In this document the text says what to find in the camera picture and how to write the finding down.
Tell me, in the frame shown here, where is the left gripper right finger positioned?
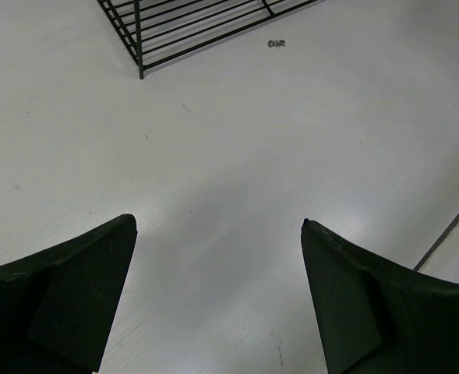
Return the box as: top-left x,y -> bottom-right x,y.
301,220 -> 459,373

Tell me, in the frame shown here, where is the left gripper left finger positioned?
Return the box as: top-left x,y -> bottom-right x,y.
0,214 -> 137,373

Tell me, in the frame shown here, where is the black wire shelf rack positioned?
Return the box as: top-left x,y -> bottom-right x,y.
97,0 -> 316,79

